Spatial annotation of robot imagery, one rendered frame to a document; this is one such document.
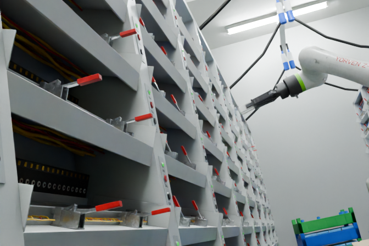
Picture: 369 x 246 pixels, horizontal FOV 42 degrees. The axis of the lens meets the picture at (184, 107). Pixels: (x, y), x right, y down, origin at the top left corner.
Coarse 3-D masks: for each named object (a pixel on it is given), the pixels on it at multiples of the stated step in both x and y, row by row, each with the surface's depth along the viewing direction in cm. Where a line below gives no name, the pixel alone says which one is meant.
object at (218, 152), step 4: (200, 120) 196; (200, 124) 195; (200, 128) 195; (204, 136) 202; (204, 140) 202; (208, 140) 210; (204, 144) 203; (208, 144) 211; (212, 144) 220; (220, 144) 253; (224, 144) 253; (208, 148) 212; (212, 148) 221; (216, 148) 231; (220, 148) 253; (208, 152) 247; (212, 152) 221; (216, 152) 232; (220, 152) 243; (216, 156) 233; (220, 156) 244; (220, 160) 246
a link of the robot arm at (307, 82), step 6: (300, 72) 218; (300, 78) 217; (306, 78) 216; (312, 78) 214; (318, 78) 214; (324, 78) 216; (300, 84) 216; (306, 84) 217; (312, 84) 217; (318, 84) 217; (306, 90) 220
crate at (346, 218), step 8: (352, 208) 255; (336, 216) 254; (344, 216) 254; (352, 216) 254; (296, 224) 260; (304, 224) 254; (312, 224) 254; (320, 224) 254; (328, 224) 253; (336, 224) 253; (344, 224) 253; (296, 232) 266; (304, 232) 253
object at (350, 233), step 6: (354, 228) 252; (300, 234) 253; (324, 234) 252; (330, 234) 252; (336, 234) 252; (342, 234) 252; (348, 234) 251; (354, 234) 251; (300, 240) 257; (306, 240) 252; (312, 240) 252; (318, 240) 252; (324, 240) 252; (330, 240) 251; (336, 240) 251; (342, 240) 251; (348, 240) 251
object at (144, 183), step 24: (96, 24) 125; (120, 24) 124; (120, 48) 122; (144, 72) 125; (96, 96) 121; (120, 96) 119; (144, 96) 118; (144, 120) 116; (96, 168) 116; (120, 168) 115; (144, 168) 113; (96, 192) 115; (120, 192) 113; (144, 192) 112; (168, 240) 108
